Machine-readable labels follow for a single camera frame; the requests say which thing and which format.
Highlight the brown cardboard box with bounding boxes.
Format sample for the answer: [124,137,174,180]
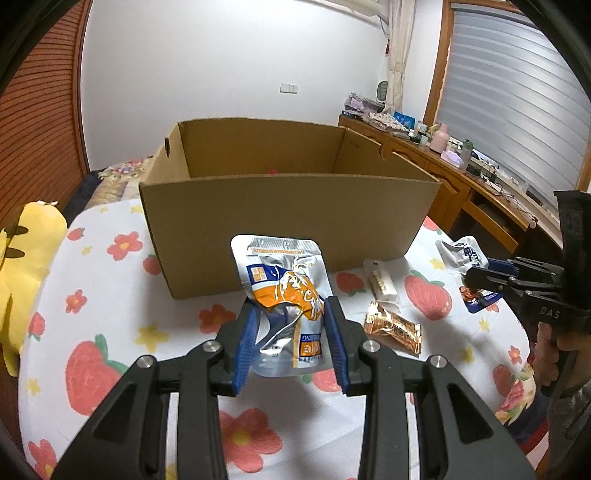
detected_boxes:
[139,117,441,301]

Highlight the gold foil snack wrapper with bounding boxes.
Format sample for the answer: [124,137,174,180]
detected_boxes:
[364,301,423,356]

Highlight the white snack bar packet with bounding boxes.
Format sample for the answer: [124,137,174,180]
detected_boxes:
[364,259,399,304]

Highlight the orange and silver snack packet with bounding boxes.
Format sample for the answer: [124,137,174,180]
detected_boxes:
[230,234,334,378]

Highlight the wooden louvered wardrobe door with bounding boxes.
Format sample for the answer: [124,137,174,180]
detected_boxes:
[0,0,95,232]

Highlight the wooden desk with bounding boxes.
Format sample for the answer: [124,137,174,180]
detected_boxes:
[339,114,564,254]

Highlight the silver and blue snack packet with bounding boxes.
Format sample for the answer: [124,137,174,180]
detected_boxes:
[435,235,502,315]

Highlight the grey window blind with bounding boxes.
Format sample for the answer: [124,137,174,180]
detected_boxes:
[436,0,591,204]

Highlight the pink bottle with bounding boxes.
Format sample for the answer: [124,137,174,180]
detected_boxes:
[430,122,450,153]

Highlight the floral bed quilt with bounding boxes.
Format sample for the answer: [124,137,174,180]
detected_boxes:
[88,157,155,208]

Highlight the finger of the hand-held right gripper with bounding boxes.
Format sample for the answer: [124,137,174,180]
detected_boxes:
[465,266,533,296]
[487,257,563,279]

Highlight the yellow plush toy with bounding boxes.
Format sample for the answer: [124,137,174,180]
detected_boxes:
[0,200,68,377]

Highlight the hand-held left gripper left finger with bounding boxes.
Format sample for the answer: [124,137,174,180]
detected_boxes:
[51,302,259,480]

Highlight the beige curtain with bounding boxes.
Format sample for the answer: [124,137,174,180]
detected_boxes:
[385,0,416,114]

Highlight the person's right hand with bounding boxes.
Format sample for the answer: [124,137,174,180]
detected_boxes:
[534,322,585,398]

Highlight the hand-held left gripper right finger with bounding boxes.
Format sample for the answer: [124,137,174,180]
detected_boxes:
[323,295,539,480]

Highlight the person's right forearm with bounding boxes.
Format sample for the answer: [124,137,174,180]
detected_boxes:
[547,390,591,462]

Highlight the floral fabric pouches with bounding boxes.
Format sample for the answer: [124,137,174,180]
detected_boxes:
[344,92,385,117]

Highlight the strawberry and flower print tablecloth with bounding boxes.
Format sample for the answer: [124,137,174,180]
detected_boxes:
[18,198,532,480]

